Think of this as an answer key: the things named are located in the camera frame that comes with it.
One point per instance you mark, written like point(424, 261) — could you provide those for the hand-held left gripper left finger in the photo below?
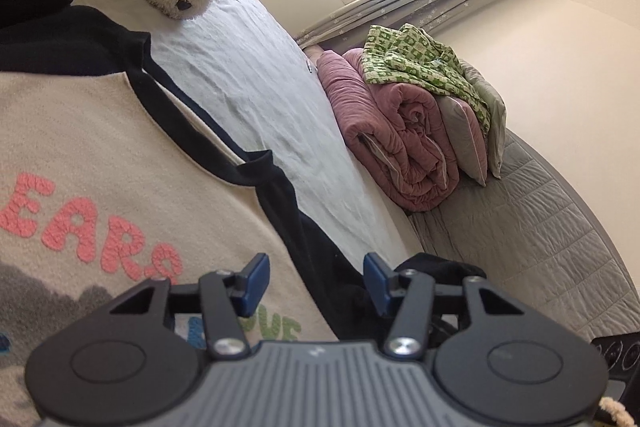
point(255, 279)

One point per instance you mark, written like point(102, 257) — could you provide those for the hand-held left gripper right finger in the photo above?
point(375, 282)

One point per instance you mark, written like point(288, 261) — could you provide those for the cream and black sweatshirt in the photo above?
point(100, 147)

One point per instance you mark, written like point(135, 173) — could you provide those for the pink folded quilt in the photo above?
point(400, 132)

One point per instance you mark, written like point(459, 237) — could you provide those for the grey quilted headboard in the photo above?
point(540, 232)

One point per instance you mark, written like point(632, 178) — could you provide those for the grey pink-trimmed pillow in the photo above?
point(465, 137)

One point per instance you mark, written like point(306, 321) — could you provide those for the beige pillow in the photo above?
point(492, 122)

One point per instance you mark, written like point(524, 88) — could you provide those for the green patterned blanket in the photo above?
point(415, 57)

